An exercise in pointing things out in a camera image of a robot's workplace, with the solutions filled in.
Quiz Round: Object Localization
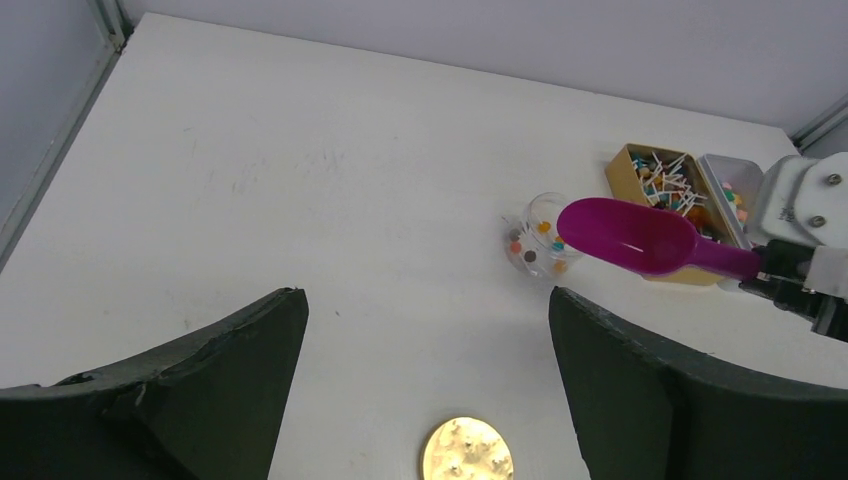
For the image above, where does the magenta plastic scoop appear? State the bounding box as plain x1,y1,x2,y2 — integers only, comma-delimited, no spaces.
556,197,761,281

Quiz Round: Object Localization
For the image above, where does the gold tin of lollipops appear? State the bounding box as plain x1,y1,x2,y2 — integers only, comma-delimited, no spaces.
605,143,742,247

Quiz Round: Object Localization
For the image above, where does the white tin of candies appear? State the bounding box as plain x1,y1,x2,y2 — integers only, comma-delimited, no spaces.
696,154,764,248

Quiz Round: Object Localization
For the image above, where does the clear plastic jar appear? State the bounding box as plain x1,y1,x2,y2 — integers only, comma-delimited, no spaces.
503,192,582,283

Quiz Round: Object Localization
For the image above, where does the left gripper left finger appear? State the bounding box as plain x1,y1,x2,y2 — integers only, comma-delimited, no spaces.
1,288,309,479

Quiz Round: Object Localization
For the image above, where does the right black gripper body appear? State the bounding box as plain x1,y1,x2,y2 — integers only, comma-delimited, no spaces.
739,240,847,342

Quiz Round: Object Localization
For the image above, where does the gold jar lid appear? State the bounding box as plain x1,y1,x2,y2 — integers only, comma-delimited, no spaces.
419,417,514,480

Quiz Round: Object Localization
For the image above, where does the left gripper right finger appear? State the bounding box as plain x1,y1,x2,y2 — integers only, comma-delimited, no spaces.
548,287,847,479

